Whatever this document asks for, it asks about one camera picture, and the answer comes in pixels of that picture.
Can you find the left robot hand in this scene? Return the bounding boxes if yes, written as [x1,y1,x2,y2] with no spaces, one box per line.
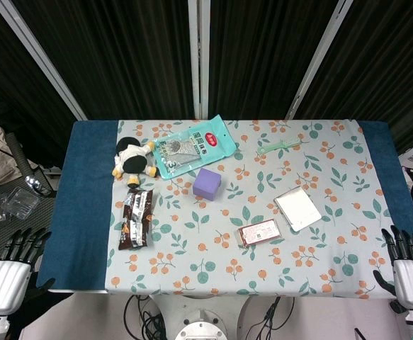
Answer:
[0,227,57,317]

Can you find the red brown small packet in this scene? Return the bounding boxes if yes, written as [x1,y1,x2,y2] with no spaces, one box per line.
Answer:
[237,218,283,249]

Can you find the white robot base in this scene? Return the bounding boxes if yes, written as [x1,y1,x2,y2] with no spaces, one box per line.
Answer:
[155,295,250,340]

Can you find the small silver digital scale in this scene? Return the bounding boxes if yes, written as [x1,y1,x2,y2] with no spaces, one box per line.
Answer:
[273,187,323,233]

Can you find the clear plastic tray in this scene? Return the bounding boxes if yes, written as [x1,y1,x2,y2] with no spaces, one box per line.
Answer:
[0,186,40,227]

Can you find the blue table cover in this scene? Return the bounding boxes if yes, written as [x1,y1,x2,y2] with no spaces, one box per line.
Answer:
[35,120,413,295]

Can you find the brown snack package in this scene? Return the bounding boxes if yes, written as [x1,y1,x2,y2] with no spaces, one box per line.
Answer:
[117,188,154,251]

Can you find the floral tablecloth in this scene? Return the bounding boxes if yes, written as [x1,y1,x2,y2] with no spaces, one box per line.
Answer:
[105,119,413,297]

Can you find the black white plush toy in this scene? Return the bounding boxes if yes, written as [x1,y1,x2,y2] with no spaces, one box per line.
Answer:
[111,137,158,189]

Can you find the green comb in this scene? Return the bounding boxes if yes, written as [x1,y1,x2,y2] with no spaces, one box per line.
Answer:
[256,132,307,155]

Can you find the purple cube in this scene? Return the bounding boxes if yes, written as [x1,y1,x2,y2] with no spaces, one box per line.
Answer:
[192,168,223,203]

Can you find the teal dishcloth package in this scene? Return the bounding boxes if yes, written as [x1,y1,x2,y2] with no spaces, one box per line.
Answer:
[150,113,237,182]

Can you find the black curtain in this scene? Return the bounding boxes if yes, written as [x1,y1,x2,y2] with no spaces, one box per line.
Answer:
[0,0,413,167]

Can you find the black ribbed hose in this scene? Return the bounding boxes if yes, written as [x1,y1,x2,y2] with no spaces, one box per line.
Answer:
[5,132,55,198]

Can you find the black cable bundle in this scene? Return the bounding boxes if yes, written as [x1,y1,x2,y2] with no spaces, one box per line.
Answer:
[250,295,296,340]
[123,293,169,340]

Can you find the silver metal frame post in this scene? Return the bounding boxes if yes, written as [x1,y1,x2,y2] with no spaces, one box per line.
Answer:
[284,0,354,120]
[187,0,211,120]
[0,0,88,122]

